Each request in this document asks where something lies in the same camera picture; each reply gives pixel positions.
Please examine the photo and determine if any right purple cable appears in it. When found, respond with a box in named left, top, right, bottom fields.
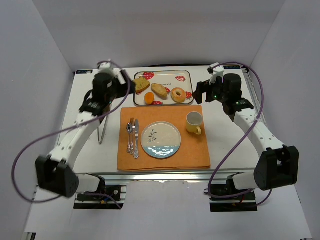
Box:
left=207, top=61, right=273, bottom=207

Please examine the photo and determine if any herb bread slice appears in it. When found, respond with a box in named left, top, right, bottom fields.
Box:
left=133, top=76, right=151, bottom=95

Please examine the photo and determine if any yellow mug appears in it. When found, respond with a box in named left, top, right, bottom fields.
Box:
left=186, top=111, right=203, bottom=135

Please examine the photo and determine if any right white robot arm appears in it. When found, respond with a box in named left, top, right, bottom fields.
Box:
left=192, top=73, right=299, bottom=191

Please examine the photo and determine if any silver spoon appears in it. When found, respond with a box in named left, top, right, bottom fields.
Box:
left=126, top=123, right=132, bottom=153

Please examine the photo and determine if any strawberry pattern tray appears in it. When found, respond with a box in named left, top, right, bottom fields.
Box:
left=133, top=70, right=194, bottom=107

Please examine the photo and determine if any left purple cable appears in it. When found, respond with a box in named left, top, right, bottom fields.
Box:
left=11, top=60, right=137, bottom=203

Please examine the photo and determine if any silver fork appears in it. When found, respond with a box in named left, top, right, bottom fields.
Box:
left=130, top=118, right=135, bottom=155

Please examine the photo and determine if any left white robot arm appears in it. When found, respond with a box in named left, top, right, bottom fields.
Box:
left=35, top=69, right=135, bottom=198

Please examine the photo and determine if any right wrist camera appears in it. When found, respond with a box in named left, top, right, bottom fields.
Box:
left=207, top=62, right=225, bottom=85

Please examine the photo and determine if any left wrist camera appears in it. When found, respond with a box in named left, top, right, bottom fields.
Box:
left=95, top=59, right=127, bottom=88

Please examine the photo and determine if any left blue table label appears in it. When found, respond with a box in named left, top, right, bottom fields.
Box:
left=75, top=69, right=93, bottom=75

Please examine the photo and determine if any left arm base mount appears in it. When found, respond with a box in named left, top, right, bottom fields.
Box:
left=73, top=175, right=127, bottom=210

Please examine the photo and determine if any small orange bun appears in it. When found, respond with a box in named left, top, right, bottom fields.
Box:
left=144, top=92, right=155, bottom=105

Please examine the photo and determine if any oblong bread roll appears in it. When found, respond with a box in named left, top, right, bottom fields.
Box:
left=151, top=83, right=168, bottom=100

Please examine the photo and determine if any ceramic plate with plant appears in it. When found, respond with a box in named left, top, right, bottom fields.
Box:
left=140, top=121, right=182, bottom=160

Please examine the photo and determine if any purple cable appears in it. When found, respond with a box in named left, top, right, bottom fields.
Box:
left=207, top=61, right=273, bottom=207
left=11, top=60, right=137, bottom=203

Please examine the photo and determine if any silver knife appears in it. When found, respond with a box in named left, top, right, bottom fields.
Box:
left=133, top=119, right=139, bottom=159

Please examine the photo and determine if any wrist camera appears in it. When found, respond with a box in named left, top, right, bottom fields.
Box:
left=207, top=62, right=225, bottom=85
left=95, top=59, right=127, bottom=88

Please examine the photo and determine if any orange placemat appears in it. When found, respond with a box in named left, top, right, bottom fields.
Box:
left=117, top=105, right=211, bottom=171

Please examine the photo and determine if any blue table label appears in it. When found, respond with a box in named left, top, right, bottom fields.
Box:
left=223, top=65, right=242, bottom=70
left=75, top=69, right=93, bottom=75

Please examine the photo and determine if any right blue table label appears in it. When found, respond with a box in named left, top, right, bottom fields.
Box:
left=223, top=65, right=242, bottom=70

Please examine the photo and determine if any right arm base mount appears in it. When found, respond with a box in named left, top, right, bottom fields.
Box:
left=203, top=171, right=258, bottom=213

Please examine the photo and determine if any bagel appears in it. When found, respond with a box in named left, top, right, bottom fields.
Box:
left=171, top=87, right=186, bottom=103

